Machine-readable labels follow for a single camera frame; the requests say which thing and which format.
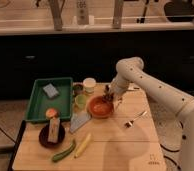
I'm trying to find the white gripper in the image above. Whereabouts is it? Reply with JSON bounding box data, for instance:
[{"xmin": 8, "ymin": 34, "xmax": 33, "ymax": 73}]
[{"xmin": 109, "ymin": 78, "xmax": 126, "ymax": 111}]

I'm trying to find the dark grape bunch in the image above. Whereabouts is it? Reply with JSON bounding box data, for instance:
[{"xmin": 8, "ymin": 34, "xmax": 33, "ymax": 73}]
[{"xmin": 103, "ymin": 94, "xmax": 114, "ymax": 102}]

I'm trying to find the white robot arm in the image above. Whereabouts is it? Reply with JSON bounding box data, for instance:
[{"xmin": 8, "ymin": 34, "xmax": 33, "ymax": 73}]
[{"xmin": 110, "ymin": 57, "xmax": 194, "ymax": 171}]

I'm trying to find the red bowl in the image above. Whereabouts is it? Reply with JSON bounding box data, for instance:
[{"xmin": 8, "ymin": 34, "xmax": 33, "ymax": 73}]
[{"xmin": 87, "ymin": 96, "xmax": 114, "ymax": 118}]

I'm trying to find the metal fork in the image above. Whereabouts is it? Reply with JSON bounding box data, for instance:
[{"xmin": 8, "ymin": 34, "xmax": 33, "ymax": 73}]
[{"xmin": 124, "ymin": 111, "xmax": 147, "ymax": 128}]

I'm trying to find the white cup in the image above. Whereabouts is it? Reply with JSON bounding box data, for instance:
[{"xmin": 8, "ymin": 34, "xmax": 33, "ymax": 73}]
[{"xmin": 83, "ymin": 78, "xmax": 96, "ymax": 93}]

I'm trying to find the light green cup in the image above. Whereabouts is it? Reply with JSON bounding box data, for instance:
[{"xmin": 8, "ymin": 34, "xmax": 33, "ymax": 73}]
[{"xmin": 75, "ymin": 94, "xmax": 87, "ymax": 110}]

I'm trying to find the grey cloth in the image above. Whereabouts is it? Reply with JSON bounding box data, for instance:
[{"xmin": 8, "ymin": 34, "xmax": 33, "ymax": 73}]
[{"xmin": 69, "ymin": 113, "xmax": 91, "ymax": 133}]

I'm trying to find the yellow corn cob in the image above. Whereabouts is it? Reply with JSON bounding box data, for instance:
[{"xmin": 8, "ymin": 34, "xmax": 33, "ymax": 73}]
[{"xmin": 74, "ymin": 134, "xmax": 92, "ymax": 158}]

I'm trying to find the green plastic tray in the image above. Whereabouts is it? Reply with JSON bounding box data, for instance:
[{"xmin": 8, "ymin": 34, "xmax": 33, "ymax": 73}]
[{"xmin": 25, "ymin": 77, "xmax": 73, "ymax": 123}]

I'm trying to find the orange peach fruit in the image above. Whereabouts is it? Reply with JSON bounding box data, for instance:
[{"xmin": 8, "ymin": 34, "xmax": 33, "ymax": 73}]
[{"xmin": 45, "ymin": 108, "xmax": 58, "ymax": 119}]

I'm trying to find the blue sponge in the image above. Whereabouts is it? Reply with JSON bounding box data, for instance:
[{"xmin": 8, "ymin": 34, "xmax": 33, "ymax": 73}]
[{"xmin": 43, "ymin": 84, "xmax": 59, "ymax": 98}]

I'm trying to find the beige box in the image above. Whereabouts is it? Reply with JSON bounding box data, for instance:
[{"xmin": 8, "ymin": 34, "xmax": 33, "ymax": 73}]
[{"xmin": 48, "ymin": 117, "xmax": 60, "ymax": 143}]

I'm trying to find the green cucumber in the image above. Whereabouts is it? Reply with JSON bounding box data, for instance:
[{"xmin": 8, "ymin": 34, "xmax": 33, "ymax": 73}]
[{"xmin": 52, "ymin": 139, "xmax": 76, "ymax": 162}]

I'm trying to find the dark round plate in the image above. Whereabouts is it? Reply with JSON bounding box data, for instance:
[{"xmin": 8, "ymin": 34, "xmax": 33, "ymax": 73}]
[{"xmin": 39, "ymin": 125, "xmax": 65, "ymax": 148}]

